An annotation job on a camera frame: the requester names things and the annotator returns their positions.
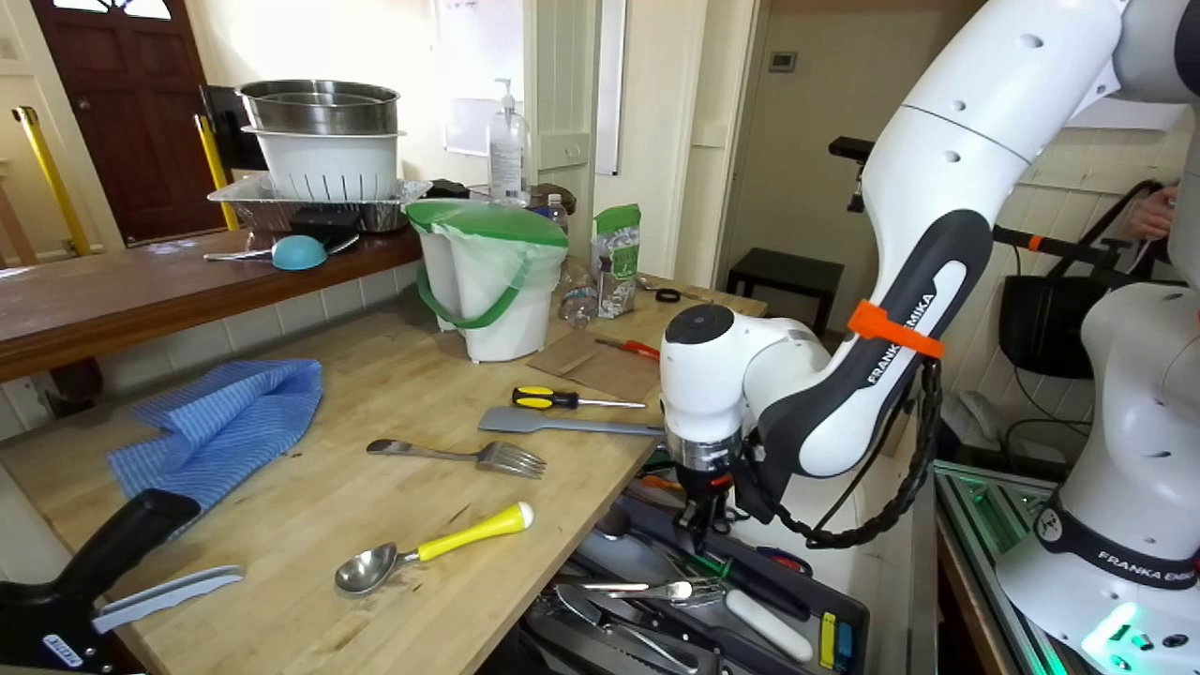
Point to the wooden cutting board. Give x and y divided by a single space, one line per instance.
586 362

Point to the grey cutlery tray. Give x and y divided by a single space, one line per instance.
597 621

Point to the black clamp tool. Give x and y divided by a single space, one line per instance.
69 623

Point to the blue cloth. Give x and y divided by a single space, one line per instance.
224 427

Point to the yellow blue tool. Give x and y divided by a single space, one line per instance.
836 642

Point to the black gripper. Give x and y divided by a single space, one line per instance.
708 501

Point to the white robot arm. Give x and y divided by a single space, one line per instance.
757 403

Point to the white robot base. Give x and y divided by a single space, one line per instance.
1112 555

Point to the white handled knife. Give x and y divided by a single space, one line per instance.
767 623

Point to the black ring band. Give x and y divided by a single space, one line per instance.
668 293

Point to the silver fork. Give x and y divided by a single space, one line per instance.
494 455

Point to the green topped jar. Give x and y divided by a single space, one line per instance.
618 243

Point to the clear spray bottle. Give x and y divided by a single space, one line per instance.
509 148

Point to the white dish rack tub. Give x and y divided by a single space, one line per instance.
333 167

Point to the teal lid brush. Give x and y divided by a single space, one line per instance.
291 251

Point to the orange scissors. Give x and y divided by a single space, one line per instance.
632 345

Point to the white bin with green lid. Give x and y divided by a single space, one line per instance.
489 276

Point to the steel bowl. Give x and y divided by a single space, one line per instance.
319 107

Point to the yellow handled ice cream scoop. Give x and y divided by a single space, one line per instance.
369 568

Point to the black stool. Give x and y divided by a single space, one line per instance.
793 276

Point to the yellow black screwdriver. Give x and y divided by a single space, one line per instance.
547 397

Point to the grey spatula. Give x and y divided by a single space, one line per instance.
521 421

